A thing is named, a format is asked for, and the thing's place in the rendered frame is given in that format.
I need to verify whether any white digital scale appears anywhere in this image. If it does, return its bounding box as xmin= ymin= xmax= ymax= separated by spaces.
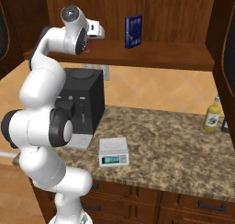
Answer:
xmin=97 ymin=137 xmax=130 ymax=168

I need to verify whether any wooden cabinet shelf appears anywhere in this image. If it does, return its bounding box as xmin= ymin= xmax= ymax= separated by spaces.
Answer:
xmin=23 ymin=39 xmax=216 ymax=73

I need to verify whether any dark wooden cabinet door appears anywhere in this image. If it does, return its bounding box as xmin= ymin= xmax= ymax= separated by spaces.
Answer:
xmin=0 ymin=0 xmax=50 ymax=81
xmin=204 ymin=0 xmax=235 ymax=151

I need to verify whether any small dark object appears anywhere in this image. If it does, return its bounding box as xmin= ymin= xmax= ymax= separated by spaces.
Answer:
xmin=220 ymin=117 xmax=230 ymax=134

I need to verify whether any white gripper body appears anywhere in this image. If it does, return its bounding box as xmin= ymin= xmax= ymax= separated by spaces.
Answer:
xmin=87 ymin=21 xmax=106 ymax=39

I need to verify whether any wooden drawer front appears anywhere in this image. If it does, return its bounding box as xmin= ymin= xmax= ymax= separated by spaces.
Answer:
xmin=78 ymin=193 xmax=161 ymax=224
xmin=91 ymin=179 xmax=135 ymax=200
xmin=159 ymin=191 xmax=235 ymax=224

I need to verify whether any blue box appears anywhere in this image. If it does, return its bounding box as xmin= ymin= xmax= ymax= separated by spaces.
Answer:
xmin=124 ymin=14 xmax=143 ymax=50

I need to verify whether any yellow bottle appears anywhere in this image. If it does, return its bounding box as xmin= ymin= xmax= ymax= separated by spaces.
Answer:
xmin=202 ymin=95 xmax=222 ymax=133

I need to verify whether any white rod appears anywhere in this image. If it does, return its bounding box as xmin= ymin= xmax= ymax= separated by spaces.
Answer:
xmin=0 ymin=151 xmax=20 ymax=159

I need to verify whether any black coffee machine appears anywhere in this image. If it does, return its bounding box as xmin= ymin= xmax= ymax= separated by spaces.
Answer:
xmin=55 ymin=67 xmax=106 ymax=151

